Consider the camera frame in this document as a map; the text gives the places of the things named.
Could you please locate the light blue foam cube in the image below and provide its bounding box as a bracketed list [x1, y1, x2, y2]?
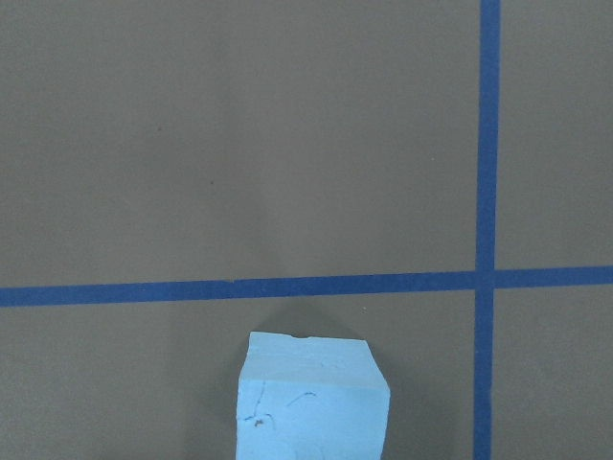
[236, 332, 391, 459]

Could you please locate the crossing blue tape strip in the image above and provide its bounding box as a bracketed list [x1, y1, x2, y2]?
[1, 265, 612, 308]

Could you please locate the long blue tape strip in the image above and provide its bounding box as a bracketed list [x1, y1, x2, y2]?
[473, 0, 501, 459]

